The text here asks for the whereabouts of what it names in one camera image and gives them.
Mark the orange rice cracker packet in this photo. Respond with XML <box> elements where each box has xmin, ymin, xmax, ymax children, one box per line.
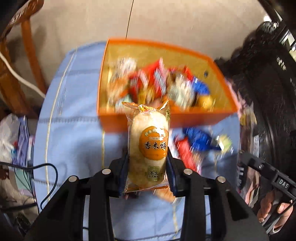
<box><xmin>122</xmin><ymin>101</ymin><xmax>170</xmax><ymax>192</ymax></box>

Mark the person's right hand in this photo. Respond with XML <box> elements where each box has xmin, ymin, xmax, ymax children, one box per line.
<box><xmin>256</xmin><ymin>189</ymin><xmax>295</xmax><ymax>229</ymax></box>

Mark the green round pastry packet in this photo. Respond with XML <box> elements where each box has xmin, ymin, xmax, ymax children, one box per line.
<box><xmin>216</xmin><ymin>135</ymin><xmax>233</xmax><ymax>153</ymax></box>

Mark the blue quilted cloth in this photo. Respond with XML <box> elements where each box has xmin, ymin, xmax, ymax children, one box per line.
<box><xmin>33</xmin><ymin>41</ymin><xmax>242</xmax><ymax>241</ymax></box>

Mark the small red snack bar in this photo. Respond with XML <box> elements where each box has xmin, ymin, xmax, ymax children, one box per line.
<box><xmin>174</xmin><ymin>136</ymin><xmax>202</xmax><ymax>173</ymax></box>

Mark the blue snack packet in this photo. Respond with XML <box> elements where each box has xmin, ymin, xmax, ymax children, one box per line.
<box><xmin>182</xmin><ymin>127</ymin><xmax>221</xmax><ymax>152</ymax></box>

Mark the black carved wooden sofa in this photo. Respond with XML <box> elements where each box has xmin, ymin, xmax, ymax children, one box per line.
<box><xmin>215</xmin><ymin>21</ymin><xmax>296</xmax><ymax>176</ymax></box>

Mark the brown wooden chair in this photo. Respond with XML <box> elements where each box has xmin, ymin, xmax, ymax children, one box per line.
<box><xmin>0</xmin><ymin>0</ymin><xmax>48</xmax><ymax>117</ymax></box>

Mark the orange snack box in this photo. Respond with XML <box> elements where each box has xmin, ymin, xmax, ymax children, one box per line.
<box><xmin>97</xmin><ymin>39</ymin><xmax>237</xmax><ymax>133</ymax></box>

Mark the black cable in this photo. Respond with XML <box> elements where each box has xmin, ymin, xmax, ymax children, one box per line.
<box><xmin>0</xmin><ymin>161</ymin><xmax>60</xmax><ymax>210</ymax></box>

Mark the white cable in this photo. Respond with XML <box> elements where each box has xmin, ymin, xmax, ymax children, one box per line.
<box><xmin>0</xmin><ymin>51</ymin><xmax>46</xmax><ymax>99</ymax></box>

